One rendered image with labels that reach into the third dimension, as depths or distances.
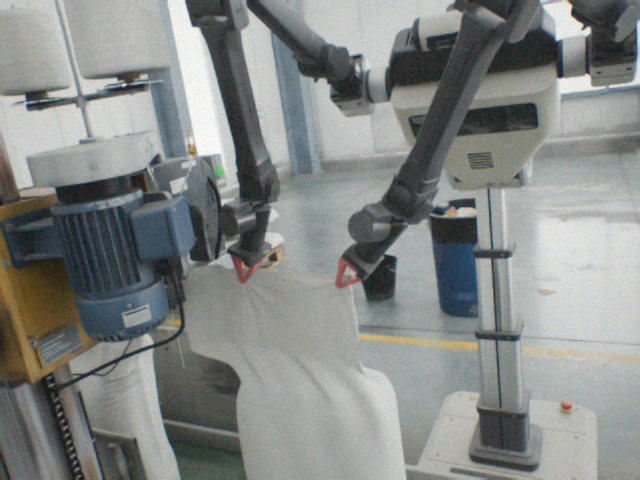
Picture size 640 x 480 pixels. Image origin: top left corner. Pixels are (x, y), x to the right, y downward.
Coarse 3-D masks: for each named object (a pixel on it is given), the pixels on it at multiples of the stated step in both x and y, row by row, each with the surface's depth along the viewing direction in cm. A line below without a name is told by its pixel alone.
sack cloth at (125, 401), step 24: (144, 336) 148; (72, 360) 151; (96, 360) 149; (144, 360) 153; (96, 384) 148; (120, 384) 148; (144, 384) 153; (96, 408) 149; (120, 408) 149; (144, 408) 154; (120, 432) 150; (144, 432) 154; (144, 456) 154; (168, 456) 164
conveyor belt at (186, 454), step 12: (180, 444) 182; (192, 444) 181; (180, 456) 176; (192, 456) 175; (204, 456) 174; (216, 456) 173; (228, 456) 172; (240, 456) 172; (180, 468) 170; (192, 468) 169; (204, 468) 168; (216, 468) 168; (228, 468) 167; (240, 468) 166
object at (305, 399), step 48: (192, 288) 134; (240, 288) 129; (288, 288) 120; (336, 288) 114; (192, 336) 136; (240, 336) 133; (288, 336) 125; (336, 336) 118; (240, 384) 130; (288, 384) 123; (336, 384) 119; (384, 384) 122; (240, 432) 133; (288, 432) 124; (336, 432) 118; (384, 432) 118
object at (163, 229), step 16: (144, 208) 91; (160, 208) 89; (176, 208) 91; (144, 224) 89; (160, 224) 89; (176, 224) 90; (144, 240) 90; (160, 240) 90; (176, 240) 90; (192, 240) 98; (144, 256) 91; (160, 256) 91; (176, 256) 90
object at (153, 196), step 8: (144, 192) 101; (152, 192) 100; (160, 192) 99; (168, 192) 99; (144, 200) 101; (152, 200) 100; (160, 200) 99; (184, 256) 102; (152, 264) 99; (160, 264) 100; (176, 264) 101; (184, 264) 102; (160, 272) 104; (168, 272) 104; (176, 272) 103; (184, 272) 102
